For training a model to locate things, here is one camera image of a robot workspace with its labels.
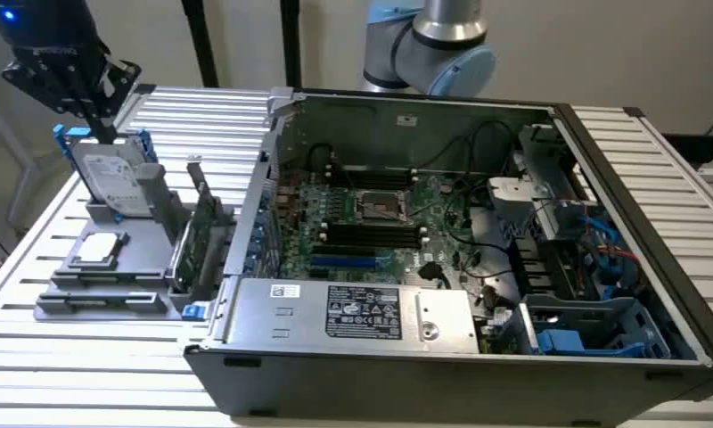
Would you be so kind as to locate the RAM stick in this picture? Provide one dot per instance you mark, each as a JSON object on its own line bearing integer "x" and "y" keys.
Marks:
{"x": 112, "y": 279}
{"x": 104, "y": 301}

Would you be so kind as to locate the black expansion slot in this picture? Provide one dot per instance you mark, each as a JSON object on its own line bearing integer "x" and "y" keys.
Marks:
{"x": 344, "y": 274}

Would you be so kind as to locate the blue grey plastic disk bay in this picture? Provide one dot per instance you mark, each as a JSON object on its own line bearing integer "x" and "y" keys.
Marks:
{"x": 607, "y": 325}

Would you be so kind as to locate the hard disk with blue rails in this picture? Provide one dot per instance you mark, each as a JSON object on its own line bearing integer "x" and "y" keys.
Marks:
{"x": 112, "y": 178}

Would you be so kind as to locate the blue expansion slot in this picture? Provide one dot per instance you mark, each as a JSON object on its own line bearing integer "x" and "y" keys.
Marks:
{"x": 342, "y": 266}
{"x": 343, "y": 259}

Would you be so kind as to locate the grey parts rack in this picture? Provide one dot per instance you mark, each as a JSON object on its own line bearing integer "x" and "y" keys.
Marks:
{"x": 155, "y": 209}

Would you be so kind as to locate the black RAM slot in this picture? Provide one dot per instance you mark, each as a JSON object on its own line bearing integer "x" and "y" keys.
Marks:
{"x": 371, "y": 245}
{"x": 371, "y": 232}
{"x": 375, "y": 184}
{"x": 375, "y": 169}
{"x": 375, "y": 175}
{"x": 371, "y": 225}
{"x": 375, "y": 179}
{"x": 371, "y": 238}

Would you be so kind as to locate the silver power supply unit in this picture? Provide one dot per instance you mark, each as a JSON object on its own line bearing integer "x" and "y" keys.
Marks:
{"x": 310, "y": 321}

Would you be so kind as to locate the blue plastic case latch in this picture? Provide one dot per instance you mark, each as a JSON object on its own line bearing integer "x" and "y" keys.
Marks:
{"x": 195, "y": 310}

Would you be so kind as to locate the black stand pole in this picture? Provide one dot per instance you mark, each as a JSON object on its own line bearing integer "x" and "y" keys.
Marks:
{"x": 292, "y": 40}
{"x": 202, "y": 40}

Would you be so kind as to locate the grey chair frame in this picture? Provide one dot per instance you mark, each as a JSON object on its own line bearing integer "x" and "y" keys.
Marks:
{"x": 12, "y": 147}

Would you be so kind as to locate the metal CPU socket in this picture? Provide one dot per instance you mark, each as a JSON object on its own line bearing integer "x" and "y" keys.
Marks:
{"x": 382, "y": 205}

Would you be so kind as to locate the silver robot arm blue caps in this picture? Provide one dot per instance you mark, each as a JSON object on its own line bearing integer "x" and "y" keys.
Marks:
{"x": 428, "y": 49}

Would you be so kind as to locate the silver CPU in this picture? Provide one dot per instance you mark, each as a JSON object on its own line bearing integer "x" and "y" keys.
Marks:
{"x": 100, "y": 247}

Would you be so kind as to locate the green graphics card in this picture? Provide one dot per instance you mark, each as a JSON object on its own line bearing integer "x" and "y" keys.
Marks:
{"x": 199, "y": 241}

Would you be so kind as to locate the black box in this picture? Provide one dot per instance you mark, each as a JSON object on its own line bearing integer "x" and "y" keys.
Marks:
{"x": 690, "y": 149}

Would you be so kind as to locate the open black PC case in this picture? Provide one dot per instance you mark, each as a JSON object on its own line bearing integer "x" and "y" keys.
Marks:
{"x": 392, "y": 383}

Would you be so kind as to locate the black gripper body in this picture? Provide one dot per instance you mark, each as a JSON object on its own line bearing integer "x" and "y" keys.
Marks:
{"x": 47, "y": 31}

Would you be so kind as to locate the green motherboard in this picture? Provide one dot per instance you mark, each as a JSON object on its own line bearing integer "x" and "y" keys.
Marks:
{"x": 446, "y": 232}

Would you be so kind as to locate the metal drive cage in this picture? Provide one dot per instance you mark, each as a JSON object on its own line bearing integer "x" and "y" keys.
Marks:
{"x": 547, "y": 147}

